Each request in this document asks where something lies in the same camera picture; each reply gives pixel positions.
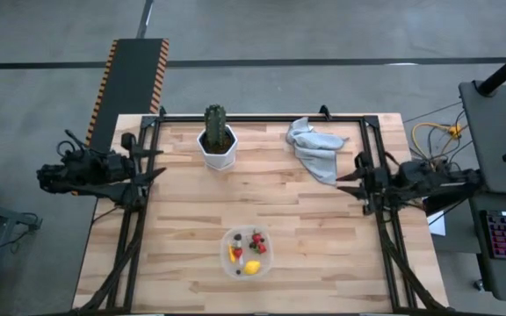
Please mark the clear plastic tupperware container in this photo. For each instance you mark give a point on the clear plastic tupperware container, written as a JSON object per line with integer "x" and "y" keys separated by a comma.
{"x": 268, "y": 263}

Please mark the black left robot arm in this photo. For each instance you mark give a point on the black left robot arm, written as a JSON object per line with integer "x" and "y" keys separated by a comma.
{"x": 86, "y": 169}

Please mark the white hexagonal plant pot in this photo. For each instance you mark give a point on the white hexagonal plant pot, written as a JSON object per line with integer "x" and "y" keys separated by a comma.
{"x": 218, "y": 162}

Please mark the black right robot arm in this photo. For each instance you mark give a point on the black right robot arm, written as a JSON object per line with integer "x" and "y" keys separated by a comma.
{"x": 433, "y": 180}

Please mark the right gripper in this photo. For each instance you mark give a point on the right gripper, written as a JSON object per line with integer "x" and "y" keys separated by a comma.
{"x": 373, "y": 186}

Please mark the green cactus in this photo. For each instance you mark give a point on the green cactus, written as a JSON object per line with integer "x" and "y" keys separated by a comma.
{"x": 214, "y": 125}

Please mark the yellow lemon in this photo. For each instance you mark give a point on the yellow lemon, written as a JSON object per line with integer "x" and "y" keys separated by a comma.
{"x": 252, "y": 267}

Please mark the black pole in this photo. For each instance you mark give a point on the black pole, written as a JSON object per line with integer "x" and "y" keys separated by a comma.
{"x": 499, "y": 74}

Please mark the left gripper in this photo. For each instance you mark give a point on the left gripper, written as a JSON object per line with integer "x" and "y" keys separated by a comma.
{"x": 128, "y": 175}

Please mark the grey cloth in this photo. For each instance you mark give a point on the grey cloth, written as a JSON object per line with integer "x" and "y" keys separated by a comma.
{"x": 319, "y": 149}

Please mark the red strawberry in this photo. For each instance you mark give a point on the red strawberry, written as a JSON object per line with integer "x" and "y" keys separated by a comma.
{"x": 238, "y": 252}
{"x": 256, "y": 238}
{"x": 262, "y": 248}

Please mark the black ramp with hazard stripes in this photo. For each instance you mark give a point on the black ramp with hazard stripes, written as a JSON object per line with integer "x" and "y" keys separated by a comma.
{"x": 125, "y": 88}

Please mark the grey desk with keyboard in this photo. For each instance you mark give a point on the grey desk with keyboard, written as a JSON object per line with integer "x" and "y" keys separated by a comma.
{"x": 499, "y": 281}

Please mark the black metal table frame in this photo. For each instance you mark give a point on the black metal table frame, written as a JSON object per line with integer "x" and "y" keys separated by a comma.
{"x": 257, "y": 118}

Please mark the white paper sheet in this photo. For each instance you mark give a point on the white paper sheet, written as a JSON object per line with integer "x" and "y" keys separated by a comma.
{"x": 436, "y": 224}

